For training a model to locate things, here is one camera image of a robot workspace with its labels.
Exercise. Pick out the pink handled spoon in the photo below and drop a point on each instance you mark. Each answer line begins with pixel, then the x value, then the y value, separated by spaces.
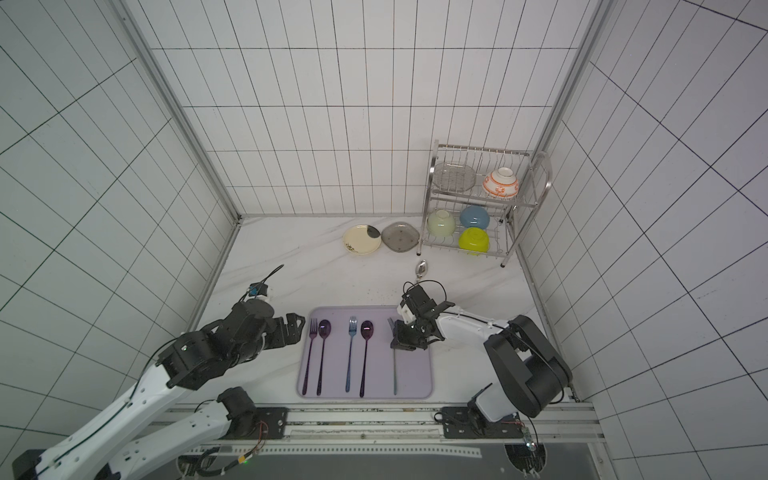
pixel 421 271

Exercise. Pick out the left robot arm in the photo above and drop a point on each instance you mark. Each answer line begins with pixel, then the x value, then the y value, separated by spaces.
pixel 112 445

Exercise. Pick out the purple fork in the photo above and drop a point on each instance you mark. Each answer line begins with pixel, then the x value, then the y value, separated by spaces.
pixel 313 332

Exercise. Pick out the white orange patterned bowl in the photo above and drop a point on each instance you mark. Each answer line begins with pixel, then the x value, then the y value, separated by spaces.
pixel 501 183

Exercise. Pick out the lime green bowl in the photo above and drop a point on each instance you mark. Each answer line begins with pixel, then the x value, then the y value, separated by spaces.
pixel 475 240

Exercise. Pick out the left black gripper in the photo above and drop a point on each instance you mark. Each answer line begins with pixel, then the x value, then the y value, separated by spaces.
pixel 293 333

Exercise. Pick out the blue bowl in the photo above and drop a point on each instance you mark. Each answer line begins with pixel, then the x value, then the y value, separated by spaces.
pixel 474 216

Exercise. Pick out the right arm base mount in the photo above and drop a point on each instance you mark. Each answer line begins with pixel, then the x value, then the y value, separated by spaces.
pixel 465 423

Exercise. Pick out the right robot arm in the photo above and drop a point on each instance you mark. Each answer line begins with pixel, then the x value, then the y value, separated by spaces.
pixel 530 373

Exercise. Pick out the aluminium mounting rail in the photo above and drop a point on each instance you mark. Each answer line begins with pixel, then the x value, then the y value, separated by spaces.
pixel 347 428

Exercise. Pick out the lilac placemat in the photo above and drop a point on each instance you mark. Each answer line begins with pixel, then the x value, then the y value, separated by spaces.
pixel 414 368

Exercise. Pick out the cream plate with dark patch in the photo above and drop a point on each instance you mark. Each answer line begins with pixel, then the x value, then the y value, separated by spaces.
pixel 362 239

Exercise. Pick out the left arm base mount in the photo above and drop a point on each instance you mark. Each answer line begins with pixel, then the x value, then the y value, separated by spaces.
pixel 260 423

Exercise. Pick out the pale green bowl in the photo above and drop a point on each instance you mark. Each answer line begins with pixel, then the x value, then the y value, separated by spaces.
pixel 441 223

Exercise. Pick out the dark purple spoon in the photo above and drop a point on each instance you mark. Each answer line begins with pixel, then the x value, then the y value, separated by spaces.
pixel 367 332

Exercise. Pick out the blue fork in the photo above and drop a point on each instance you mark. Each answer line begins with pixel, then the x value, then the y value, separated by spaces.
pixel 352 330

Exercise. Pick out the metal dish rack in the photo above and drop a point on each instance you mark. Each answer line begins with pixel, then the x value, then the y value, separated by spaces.
pixel 510 219

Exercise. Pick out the grey plate in rack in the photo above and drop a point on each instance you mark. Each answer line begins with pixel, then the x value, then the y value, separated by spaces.
pixel 455 178

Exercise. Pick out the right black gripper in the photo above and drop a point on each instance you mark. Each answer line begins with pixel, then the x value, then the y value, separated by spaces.
pixel 411 330

